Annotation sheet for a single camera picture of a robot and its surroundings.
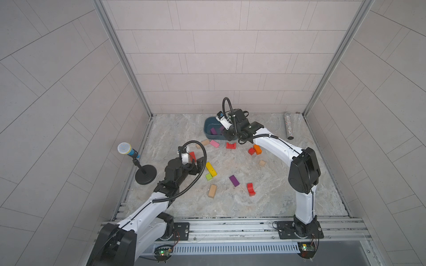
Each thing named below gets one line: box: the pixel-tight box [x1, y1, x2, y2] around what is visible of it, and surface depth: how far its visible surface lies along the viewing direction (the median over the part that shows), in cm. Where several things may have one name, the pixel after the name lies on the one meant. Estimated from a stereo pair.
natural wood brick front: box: [208, 183, 217, 199], surface depth 83 cm
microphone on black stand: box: [117, 141, 158, 186], surface depth 86 cm
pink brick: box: [209, 139, 220, 148], surface depth 102 cm
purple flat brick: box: [229, 174, 240, 188], surface depth 88 cm
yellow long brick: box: [205, 161, 218, 178], surface depth 91 cm
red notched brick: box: [247, 182, 256, 197], surface depth 84 cm
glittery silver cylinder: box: [282, 111, 294, 140], surface depth 111 cm
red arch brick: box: [226, 142, 237, 150], surface depth 101 cm
